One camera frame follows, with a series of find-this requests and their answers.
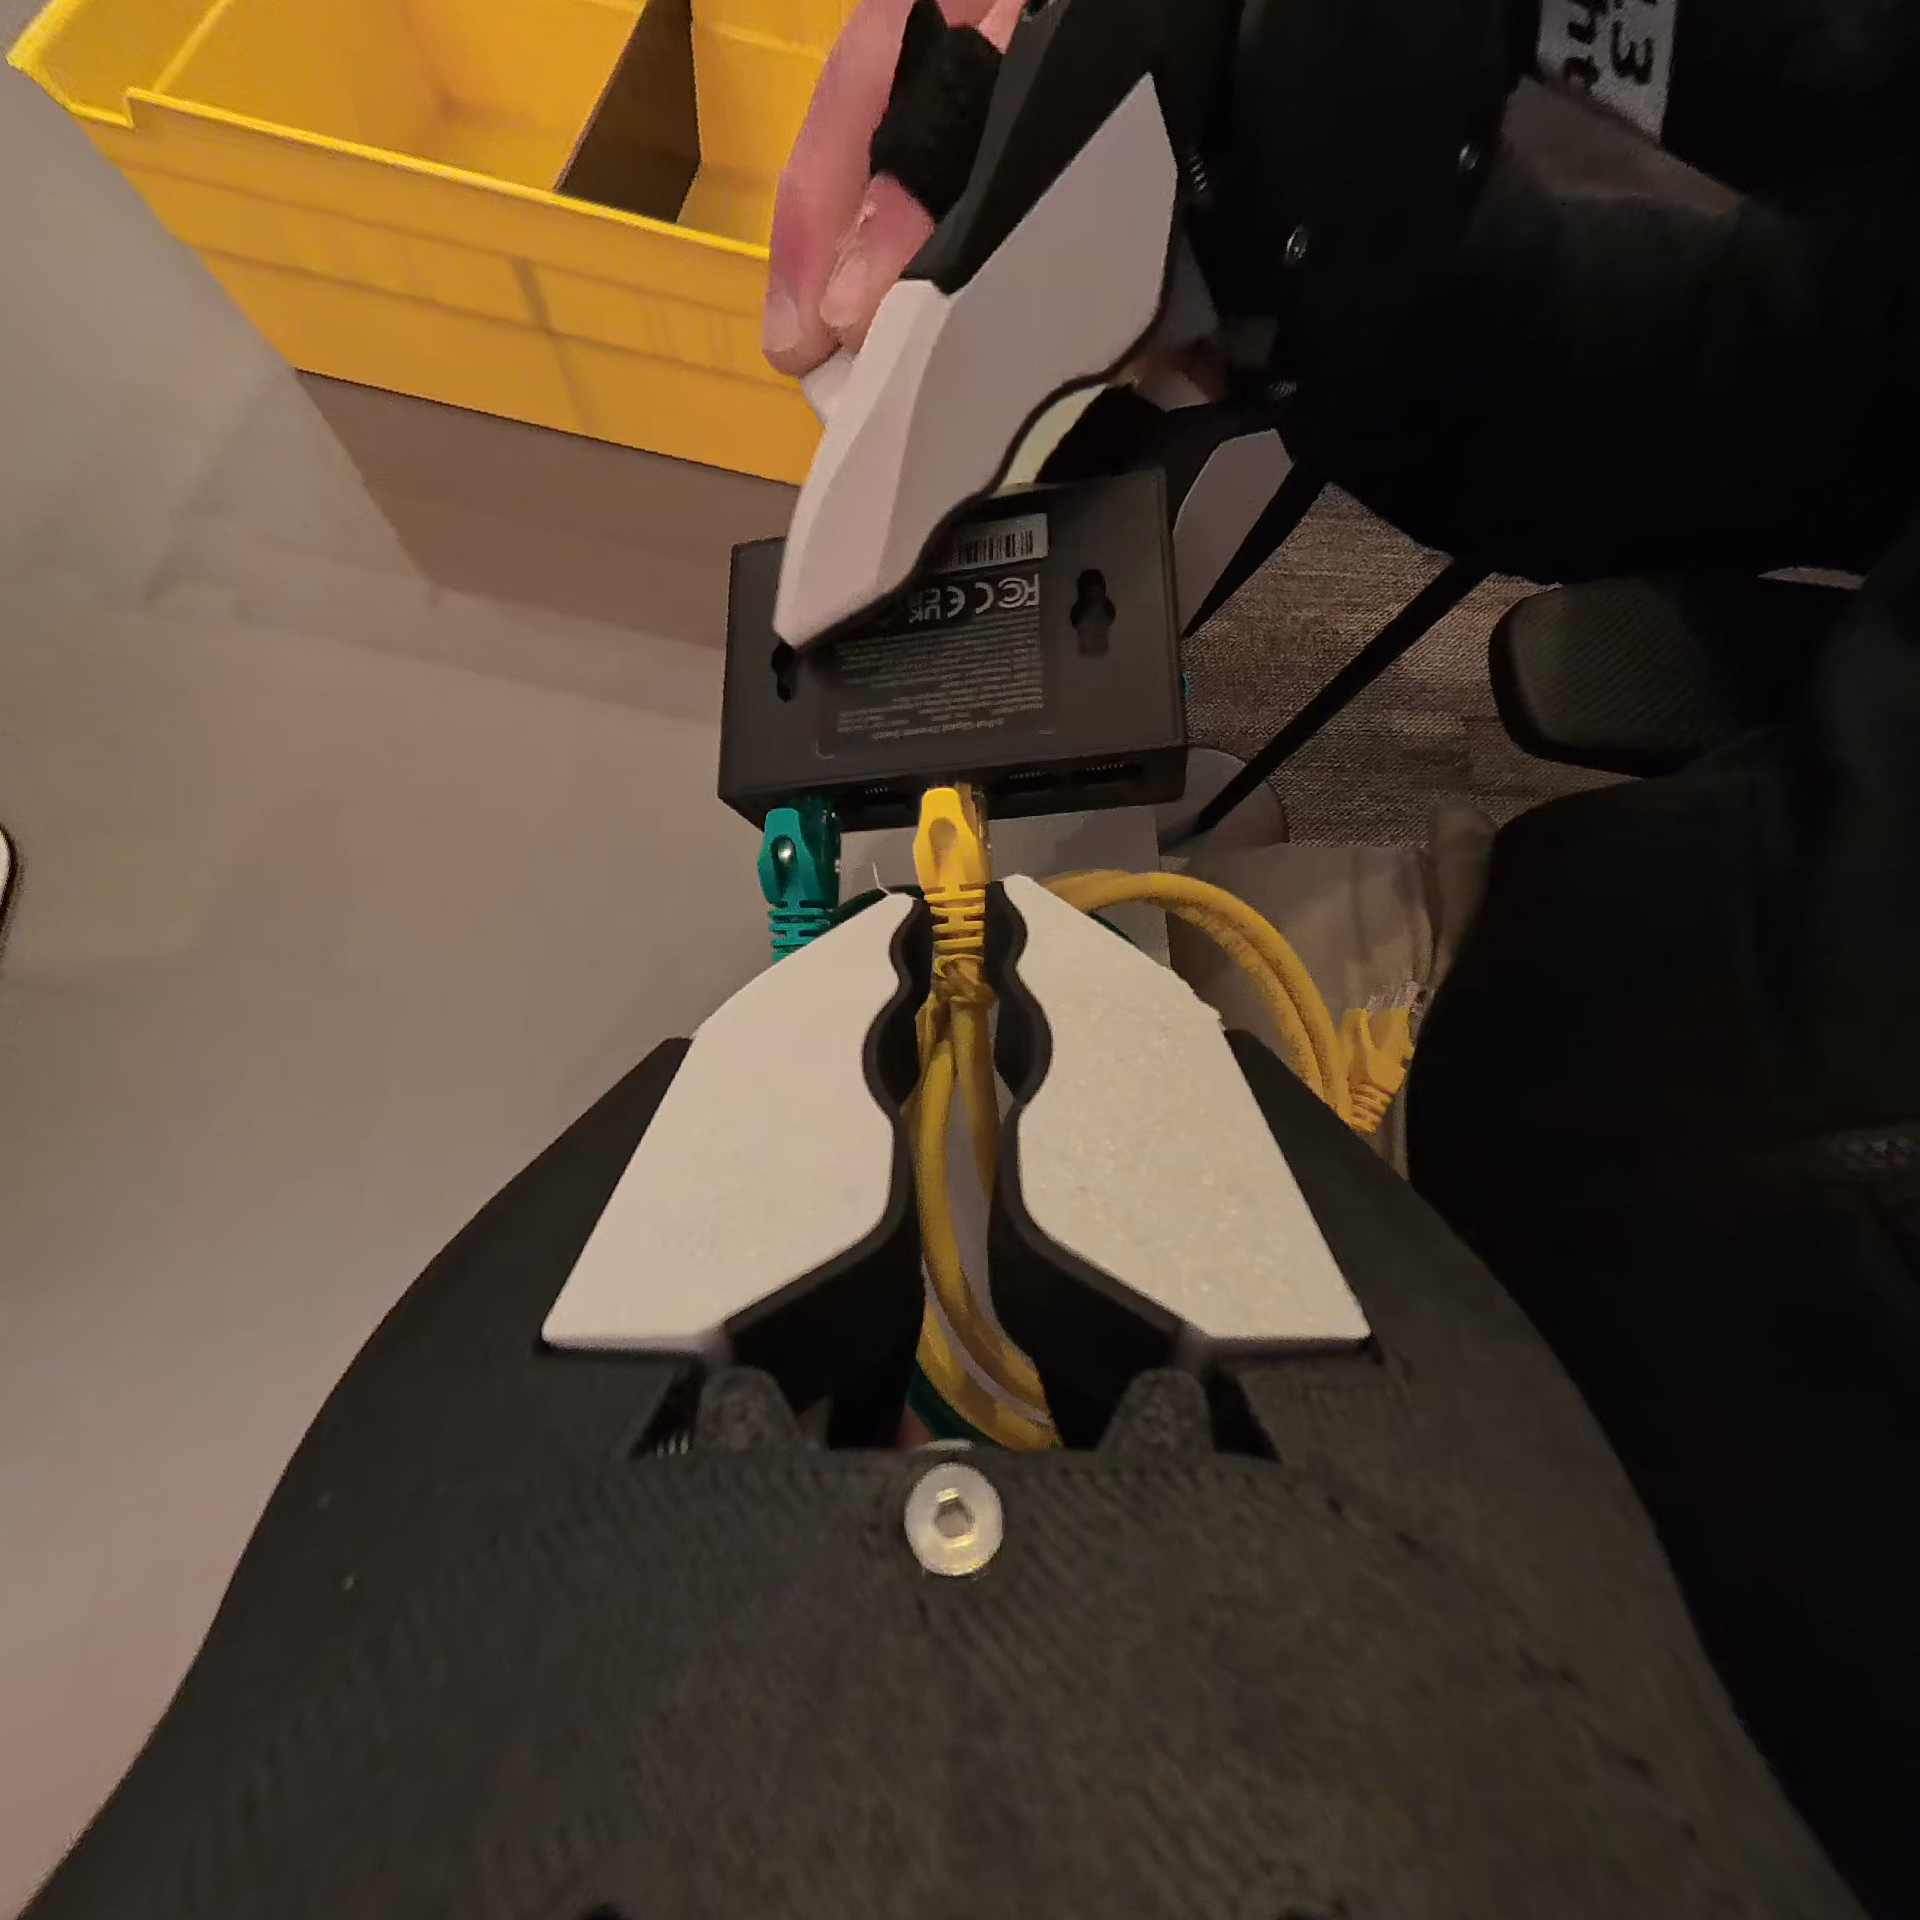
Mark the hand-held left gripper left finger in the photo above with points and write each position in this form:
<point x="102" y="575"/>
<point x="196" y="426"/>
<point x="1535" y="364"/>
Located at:
<point x="736" y="1172"/>

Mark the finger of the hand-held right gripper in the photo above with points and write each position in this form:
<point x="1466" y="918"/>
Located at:
<point x="931" y="406"/>

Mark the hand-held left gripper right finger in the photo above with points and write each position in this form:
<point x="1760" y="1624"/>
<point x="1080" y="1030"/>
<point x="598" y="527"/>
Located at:
<point x="1187" y="1172"/>

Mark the black network switch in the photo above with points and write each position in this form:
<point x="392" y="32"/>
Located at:
<point x="973" y="706"/>

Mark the yellow plastic bin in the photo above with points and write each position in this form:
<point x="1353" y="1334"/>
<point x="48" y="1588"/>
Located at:
<point x="377" y="268"/>

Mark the person's right hand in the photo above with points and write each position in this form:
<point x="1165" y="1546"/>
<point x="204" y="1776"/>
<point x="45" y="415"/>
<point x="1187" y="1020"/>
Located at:
<point x="823" y="226"/>

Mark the person's leg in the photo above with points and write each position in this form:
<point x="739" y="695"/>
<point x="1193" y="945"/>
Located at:
<point x="1351" y="898"/>

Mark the black office chair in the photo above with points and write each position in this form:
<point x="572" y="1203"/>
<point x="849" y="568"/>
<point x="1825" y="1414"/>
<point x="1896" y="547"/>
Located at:
<point x="1649" y="675"/>

